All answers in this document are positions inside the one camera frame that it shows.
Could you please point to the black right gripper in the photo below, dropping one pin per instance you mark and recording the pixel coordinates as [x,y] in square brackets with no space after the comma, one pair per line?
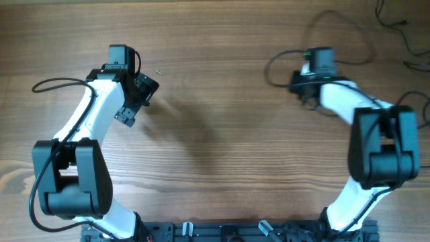
[294,78]

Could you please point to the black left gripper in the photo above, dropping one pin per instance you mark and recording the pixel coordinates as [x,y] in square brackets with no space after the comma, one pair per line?
[148,87]

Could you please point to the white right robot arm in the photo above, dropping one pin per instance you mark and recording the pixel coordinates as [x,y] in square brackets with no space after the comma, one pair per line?
[383,147]

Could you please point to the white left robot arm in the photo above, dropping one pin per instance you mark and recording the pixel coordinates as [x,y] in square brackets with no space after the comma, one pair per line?
[73,186]

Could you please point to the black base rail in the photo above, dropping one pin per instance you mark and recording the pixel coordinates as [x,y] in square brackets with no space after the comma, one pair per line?
[296,230]

